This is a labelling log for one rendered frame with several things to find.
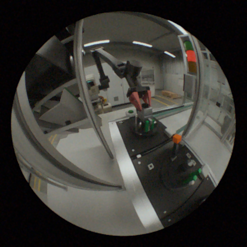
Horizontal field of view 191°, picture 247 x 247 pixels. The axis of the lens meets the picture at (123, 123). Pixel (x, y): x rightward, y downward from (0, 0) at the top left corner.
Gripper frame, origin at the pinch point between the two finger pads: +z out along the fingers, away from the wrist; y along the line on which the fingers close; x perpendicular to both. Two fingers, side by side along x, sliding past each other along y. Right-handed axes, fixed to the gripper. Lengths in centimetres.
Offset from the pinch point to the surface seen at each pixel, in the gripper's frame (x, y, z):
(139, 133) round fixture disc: 2.4, -5.1, 9.3
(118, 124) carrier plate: 13.8, -11.0, 1.8
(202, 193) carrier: -24.2, 3.6, 35.8
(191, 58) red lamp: -24.8, 16.7, -10.2
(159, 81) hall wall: 553, 784, -502
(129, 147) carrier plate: 1.1, -11.0, 13.1
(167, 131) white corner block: -1.2, 7.4, 12.9
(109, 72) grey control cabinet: 180, 27, -246
